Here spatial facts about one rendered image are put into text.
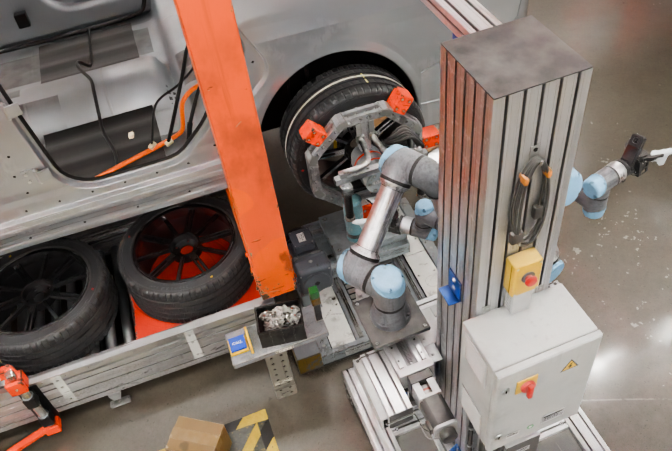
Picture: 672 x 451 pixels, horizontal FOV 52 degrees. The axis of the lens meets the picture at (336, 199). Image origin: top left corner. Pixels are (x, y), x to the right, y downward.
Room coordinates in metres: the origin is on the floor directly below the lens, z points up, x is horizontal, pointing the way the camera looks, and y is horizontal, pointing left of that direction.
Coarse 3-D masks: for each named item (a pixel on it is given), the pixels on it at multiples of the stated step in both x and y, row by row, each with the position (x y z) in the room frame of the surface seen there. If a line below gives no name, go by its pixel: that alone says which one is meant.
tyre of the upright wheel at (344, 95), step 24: (336, 72) 2.54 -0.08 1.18; (360, 72) 2.52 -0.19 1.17; (384, 72) 2.58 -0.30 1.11; (336, 96) 2.37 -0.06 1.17; (360, 96) 2.37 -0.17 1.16; (384, 96) 2.39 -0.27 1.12; (288, 120) 2.45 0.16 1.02; (312, 120) 2.32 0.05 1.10; (288, 144) 2.37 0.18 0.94; (312, 192) 2.30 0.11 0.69
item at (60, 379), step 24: (216, 312) 1.91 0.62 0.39; (240, 312) 1.89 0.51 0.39; (168, 336) 1.81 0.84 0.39; (192, 336) 1.82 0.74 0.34; (216, 336) 1.85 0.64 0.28; (96, 360) 1.74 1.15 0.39; (120, 360) 1.75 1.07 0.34; (144, 360) 1.77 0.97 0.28; (48, 384) 1.68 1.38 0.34; (72, 384) 1.69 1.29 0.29; (0, 408) 1.62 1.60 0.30
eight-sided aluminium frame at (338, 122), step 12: (360, 108) 2.33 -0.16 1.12; (372, 108) 2.34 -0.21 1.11; (384, 108) 2.31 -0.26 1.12; (336, 120) 2.28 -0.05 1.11; (348, 120) 2.27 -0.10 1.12; (360, 120) 2.28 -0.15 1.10; (396, 120) 2.32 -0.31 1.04; (408, 120) 2.33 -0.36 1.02; (336, 132) 2.26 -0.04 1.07; (420, 132) 2.34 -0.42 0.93; (324, 144) 2.24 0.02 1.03; (312, 156) 2.22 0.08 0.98; (312, 168) 2.22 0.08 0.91; (312, 180) 2.22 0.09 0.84; (324, 192) 2.23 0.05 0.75; (336, 192) 2.29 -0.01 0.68; (360, 192) 2.33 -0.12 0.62; (372, 192) 2.34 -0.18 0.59; (336, 204) 2.24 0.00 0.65
